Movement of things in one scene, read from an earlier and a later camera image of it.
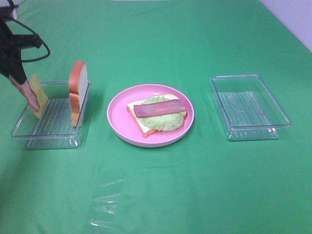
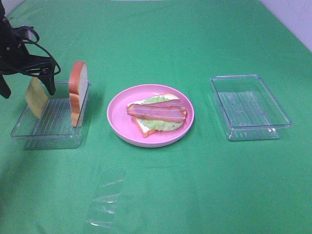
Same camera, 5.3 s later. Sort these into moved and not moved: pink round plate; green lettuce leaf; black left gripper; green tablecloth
Moved: black left gripper
Not moved: green tablecloth; pink round plate; green lettuce leaf
